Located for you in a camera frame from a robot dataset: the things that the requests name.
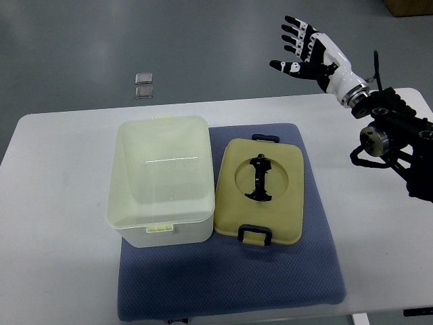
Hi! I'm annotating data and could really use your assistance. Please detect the lower floor metal plate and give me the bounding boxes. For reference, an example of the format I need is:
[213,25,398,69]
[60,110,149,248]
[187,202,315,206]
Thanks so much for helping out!
[135,86,154,100]

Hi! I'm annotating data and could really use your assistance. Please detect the blue padded mat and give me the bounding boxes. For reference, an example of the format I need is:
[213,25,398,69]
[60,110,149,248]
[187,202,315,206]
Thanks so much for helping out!
[116,123,347,322]

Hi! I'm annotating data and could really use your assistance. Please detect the white storage box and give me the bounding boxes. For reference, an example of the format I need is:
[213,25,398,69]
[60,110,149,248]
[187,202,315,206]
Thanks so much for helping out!
[106,116,215,248]

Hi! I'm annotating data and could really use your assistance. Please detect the yellow box lid with handle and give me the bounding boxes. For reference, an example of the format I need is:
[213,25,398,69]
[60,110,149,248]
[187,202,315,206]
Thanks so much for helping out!
[214,135,304,246]

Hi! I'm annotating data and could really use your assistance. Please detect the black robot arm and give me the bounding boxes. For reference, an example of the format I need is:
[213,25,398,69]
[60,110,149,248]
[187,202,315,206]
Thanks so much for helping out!
[348,51,432,202]

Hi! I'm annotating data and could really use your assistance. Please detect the black table control panel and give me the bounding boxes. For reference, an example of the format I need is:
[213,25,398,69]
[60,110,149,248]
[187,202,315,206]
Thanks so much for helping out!
[403,307,433,318]

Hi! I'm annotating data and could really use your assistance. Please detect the upper floor metal plate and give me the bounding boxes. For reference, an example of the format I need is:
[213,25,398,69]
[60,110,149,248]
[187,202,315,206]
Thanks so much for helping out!
[135,72,153,85]

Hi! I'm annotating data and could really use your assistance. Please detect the floor metal plate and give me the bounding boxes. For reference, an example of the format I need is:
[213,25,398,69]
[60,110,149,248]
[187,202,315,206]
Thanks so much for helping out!
[135,86,154,100]
[135,72,153,85]

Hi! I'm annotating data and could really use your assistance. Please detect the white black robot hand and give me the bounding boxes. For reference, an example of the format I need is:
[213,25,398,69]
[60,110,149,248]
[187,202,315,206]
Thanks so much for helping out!
[269,16,369,108]

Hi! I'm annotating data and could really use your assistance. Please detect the brown cardboard box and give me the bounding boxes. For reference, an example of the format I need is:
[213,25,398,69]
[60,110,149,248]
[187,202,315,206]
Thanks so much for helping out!
[384,0,432,18]

